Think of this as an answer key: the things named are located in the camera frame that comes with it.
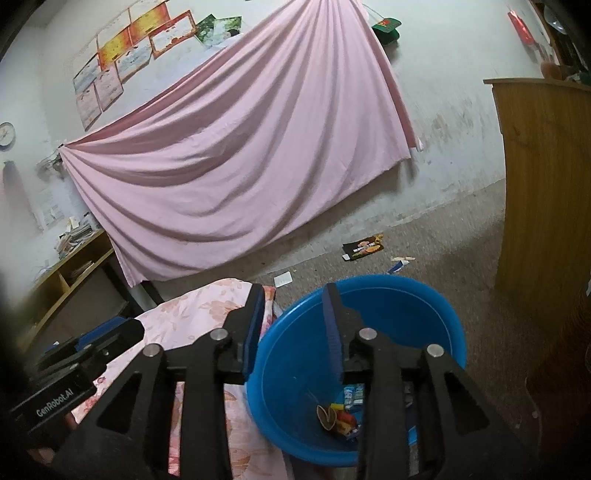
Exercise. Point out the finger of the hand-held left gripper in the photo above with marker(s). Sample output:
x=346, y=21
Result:
x=124, y=330
x=69, y=357

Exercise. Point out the wooden cabinet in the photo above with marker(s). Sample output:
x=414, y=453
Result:
x=540, y=184

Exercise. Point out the green photo print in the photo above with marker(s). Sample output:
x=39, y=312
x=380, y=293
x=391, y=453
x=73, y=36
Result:
x=228, y=26
x=206, y=28

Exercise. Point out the pink floral blanket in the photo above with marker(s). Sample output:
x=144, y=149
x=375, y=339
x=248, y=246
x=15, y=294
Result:
x=203, y=304

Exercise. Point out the white wall paper sheets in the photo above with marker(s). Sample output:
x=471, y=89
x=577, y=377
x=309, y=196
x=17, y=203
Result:
x=51, y=207

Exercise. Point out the pink hanging sheet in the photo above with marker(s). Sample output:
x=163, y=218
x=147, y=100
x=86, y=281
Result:
x=231, y=138

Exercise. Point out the wooden desk shelf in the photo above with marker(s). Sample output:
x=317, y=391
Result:
x=83, y=295

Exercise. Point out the black snack wrapper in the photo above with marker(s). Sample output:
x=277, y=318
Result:
x=364, y=248

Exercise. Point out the group of wall certificates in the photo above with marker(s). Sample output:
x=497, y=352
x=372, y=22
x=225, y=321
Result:
x=120, y=60

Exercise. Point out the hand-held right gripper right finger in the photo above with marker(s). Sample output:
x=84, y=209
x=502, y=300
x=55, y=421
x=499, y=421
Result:
x=333, y=332

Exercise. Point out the blue plastic basin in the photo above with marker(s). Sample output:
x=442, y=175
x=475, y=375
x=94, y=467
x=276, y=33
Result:
x=406, y=314

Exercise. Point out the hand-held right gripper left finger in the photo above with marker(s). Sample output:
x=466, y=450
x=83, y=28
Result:
x=254, y=332

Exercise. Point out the green cap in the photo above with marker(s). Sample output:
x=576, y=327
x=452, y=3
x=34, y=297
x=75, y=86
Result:
x=387, y=30

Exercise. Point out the red wrapper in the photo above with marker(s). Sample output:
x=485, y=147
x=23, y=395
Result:
x=347, y=422

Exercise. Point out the red hanging packet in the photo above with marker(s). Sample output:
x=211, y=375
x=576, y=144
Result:
x=521, y=26

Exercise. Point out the pile of papers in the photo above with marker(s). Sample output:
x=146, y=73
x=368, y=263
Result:
x=76, y=240

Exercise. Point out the blue white packet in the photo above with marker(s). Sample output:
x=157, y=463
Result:
x=354, y=397

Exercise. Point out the small blue white carton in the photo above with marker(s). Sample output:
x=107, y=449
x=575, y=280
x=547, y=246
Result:
x=398, y=266

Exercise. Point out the white paper scrap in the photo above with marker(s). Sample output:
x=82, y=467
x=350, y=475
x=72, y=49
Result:
x=282, y=279

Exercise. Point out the round wall clock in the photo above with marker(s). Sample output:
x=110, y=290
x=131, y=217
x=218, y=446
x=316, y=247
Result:
x=6, y=136

